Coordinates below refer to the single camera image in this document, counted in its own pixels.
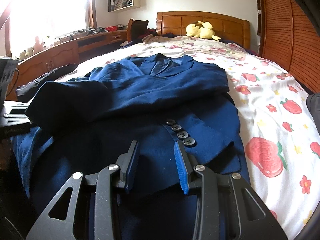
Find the black garment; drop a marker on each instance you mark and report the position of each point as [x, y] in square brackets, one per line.
[50, 76]

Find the wooden slatted wardrobe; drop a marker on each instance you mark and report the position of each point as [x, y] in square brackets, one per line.
[282, 30]

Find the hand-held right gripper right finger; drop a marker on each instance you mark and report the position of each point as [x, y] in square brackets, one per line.
[181, 170]

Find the wooden bed headboard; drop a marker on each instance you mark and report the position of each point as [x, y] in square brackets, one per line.
[175, 23]

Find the grey garment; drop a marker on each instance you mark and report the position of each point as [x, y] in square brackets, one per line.
[313, 110]

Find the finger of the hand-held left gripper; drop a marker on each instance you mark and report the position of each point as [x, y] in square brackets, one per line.
[15, 105]
[16, 119]

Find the yellow plush toy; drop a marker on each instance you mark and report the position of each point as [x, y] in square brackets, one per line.
[202, 30]

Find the blue suit jacket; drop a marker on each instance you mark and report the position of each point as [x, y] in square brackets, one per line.
[140, 100]

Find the red bowl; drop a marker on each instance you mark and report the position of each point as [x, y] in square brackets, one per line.
[111, 28]

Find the dark cloth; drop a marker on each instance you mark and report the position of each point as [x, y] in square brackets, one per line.
[6, 80]

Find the wooden bed with strawberry sheet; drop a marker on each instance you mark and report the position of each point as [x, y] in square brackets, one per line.
[270, 110]

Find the pink bottle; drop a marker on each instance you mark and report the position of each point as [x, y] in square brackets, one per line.
[38, 44]

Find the floral blanket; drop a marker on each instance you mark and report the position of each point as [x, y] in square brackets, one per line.
[205, 46]

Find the wooden chair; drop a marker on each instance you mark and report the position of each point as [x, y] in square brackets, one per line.
[137, 30]

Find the wooden desk cabinet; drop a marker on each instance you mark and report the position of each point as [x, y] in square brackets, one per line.
[62, 55]

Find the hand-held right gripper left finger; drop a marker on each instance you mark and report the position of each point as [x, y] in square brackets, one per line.
[132, 165]

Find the window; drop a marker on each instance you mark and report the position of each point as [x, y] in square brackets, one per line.
[50, 7]

